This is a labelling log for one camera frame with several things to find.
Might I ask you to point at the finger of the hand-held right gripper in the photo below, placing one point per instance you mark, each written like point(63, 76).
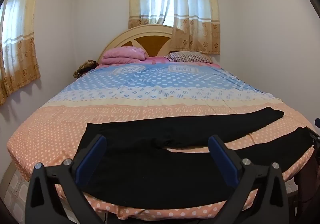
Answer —
point(314, 138)

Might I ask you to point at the person's dark red clothing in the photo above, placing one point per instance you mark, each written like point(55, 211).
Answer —
point(308, 184)

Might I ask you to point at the folded pink blanket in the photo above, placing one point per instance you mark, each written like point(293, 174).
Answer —
point(122, 55)

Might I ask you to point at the beige floral curtain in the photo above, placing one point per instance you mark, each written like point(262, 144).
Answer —
point(195, 36)
point(20, 64)

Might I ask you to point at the black pants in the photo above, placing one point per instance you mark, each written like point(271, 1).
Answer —
point(150, 164)

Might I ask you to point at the wooden bed headboard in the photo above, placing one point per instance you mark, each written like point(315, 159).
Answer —
point(150, 39)

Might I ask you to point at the striped pillow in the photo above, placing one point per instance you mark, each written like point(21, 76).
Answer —
point(187, 56)

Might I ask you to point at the polka dot bedsheet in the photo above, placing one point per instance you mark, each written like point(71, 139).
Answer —
point(150, 89)

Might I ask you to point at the brown patterned cloth bundle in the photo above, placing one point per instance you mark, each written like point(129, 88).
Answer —
point(85, 66)

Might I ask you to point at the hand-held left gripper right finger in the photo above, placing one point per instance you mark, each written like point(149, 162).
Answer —
point(222, 161)

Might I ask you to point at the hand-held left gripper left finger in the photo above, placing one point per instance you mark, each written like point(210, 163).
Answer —
point(91, 161)

